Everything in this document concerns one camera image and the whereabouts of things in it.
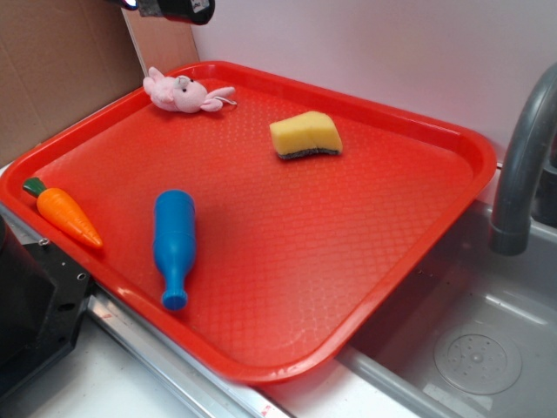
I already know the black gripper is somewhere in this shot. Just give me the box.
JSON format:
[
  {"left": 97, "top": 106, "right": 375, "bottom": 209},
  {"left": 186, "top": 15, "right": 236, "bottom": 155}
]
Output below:
[{"left": 113, "top": 0, "right": 216, "bottom": 24}]

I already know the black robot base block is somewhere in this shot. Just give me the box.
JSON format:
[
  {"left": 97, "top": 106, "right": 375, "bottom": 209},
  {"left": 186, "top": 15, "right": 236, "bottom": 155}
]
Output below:
[{"left": 1, "top": 220, "right": 91, "bottom": 400}]

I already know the pink plush bunny toy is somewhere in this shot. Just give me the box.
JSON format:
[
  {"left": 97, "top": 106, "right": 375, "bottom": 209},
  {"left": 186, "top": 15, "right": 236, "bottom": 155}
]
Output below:
[{"left": 143, "top": 67, "right": 237, "bottom": 114}]

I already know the brown cardboard panel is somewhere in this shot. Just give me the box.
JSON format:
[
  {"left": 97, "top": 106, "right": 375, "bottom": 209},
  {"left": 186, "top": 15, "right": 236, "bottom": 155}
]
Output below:
[{"left": 1, "top": 1, "right": 143, "bottom": 165}]

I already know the yellow sponge with grey pad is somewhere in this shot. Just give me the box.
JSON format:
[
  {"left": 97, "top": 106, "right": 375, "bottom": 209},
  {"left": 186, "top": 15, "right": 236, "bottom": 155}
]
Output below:
[{"left": 269, "top": 111, "right": 343, "bottom": 159}]

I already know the blue plastic toy bottle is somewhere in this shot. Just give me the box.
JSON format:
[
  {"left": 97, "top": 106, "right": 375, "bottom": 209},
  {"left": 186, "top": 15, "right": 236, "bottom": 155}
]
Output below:
[{"left": 152, "top": 190, "right": 197, "bottom": 311}]

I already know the orange toy carrot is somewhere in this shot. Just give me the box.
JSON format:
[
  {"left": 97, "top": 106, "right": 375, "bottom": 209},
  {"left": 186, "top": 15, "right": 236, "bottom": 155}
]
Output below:
[{"left": 23, "top": 177, "right": 104, "bottom": 249}]

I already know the red plastic tray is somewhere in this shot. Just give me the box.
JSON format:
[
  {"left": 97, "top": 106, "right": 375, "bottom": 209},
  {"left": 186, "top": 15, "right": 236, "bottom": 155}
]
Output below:
[{"left": 1, "top": 62, "right": 496, "bottom": 384}]

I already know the grey toy faucet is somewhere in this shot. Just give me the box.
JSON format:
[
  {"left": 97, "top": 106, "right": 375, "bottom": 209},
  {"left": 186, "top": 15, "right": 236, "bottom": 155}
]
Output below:
[{"left": 489, "top": 64, "right": 556, "bottom": 256}]

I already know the grey plastic toy sink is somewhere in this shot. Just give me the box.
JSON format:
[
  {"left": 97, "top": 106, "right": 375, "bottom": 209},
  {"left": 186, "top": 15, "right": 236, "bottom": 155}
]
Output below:
[{"left": 339, "top": 203, "right": 556, "bottom": 417}]

